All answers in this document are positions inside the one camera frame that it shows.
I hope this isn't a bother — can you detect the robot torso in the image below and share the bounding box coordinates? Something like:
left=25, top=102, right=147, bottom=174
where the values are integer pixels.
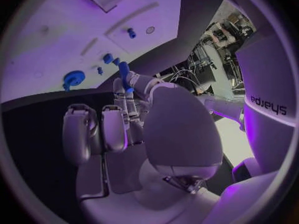
left=235, top=34, right=299, bottom=182

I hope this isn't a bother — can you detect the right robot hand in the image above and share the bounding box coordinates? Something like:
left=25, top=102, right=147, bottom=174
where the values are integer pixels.
left=62, top=71, right=224, bottom=224

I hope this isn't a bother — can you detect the white task board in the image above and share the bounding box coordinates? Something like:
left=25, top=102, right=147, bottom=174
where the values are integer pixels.
left=0, top=0, right=183, bottom=104

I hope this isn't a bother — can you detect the cluttered workshop desk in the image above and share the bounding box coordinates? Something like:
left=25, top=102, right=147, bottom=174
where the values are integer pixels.
left=200, top=9, right=258, bottom=50

